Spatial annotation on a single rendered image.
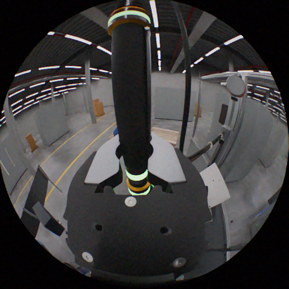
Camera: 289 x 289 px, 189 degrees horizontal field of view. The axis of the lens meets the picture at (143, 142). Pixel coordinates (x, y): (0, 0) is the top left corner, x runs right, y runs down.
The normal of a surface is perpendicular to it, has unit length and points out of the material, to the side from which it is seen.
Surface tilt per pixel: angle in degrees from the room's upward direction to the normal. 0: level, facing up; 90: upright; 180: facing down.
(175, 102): 90
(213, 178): 50
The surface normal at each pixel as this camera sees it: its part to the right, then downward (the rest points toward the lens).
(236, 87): -0.89, 0.27
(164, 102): -0.18, 0.54
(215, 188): -0.77, -0.58
